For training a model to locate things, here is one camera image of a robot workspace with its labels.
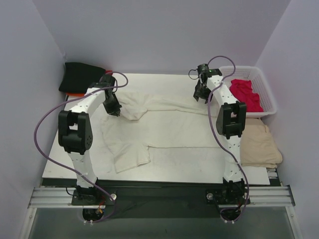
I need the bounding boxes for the cream white t-shirt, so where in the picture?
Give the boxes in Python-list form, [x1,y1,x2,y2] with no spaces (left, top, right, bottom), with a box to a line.
[101,92,218,173]

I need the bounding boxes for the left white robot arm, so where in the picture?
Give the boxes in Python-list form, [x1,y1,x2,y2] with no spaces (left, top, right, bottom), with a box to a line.
[58,75,122,205]

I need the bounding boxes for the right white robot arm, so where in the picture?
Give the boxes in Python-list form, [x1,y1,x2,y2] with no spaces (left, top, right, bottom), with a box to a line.
[193,64,247,203]

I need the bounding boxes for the red folded t-shirt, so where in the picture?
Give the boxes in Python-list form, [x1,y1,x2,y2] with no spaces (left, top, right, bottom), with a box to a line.
[105,70,113,75]

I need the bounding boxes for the magenta crumpled t-shirt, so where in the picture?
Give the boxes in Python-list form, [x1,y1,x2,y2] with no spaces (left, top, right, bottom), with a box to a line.
[229,79,264,113]

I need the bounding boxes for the orange folded t-shirt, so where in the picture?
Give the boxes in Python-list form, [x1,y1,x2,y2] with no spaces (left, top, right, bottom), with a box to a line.
[66,93,85,97]

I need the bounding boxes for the black folded t-shirt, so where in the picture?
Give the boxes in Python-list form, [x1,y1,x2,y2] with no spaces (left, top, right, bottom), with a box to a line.
[59,62,106,94]

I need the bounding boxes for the white plastic basket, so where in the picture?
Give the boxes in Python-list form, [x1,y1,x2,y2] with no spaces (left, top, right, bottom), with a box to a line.
[220,66,277,118]

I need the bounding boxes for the beige folded cloth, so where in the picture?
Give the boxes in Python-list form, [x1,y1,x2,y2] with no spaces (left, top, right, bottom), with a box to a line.
[240,118,283,168]

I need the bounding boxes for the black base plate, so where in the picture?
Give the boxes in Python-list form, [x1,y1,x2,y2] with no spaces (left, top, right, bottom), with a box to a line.
[71,186,250,222]

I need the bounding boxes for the aluminium mounting rail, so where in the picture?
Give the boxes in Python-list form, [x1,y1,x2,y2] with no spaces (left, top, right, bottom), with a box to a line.
[28,186,295,208]

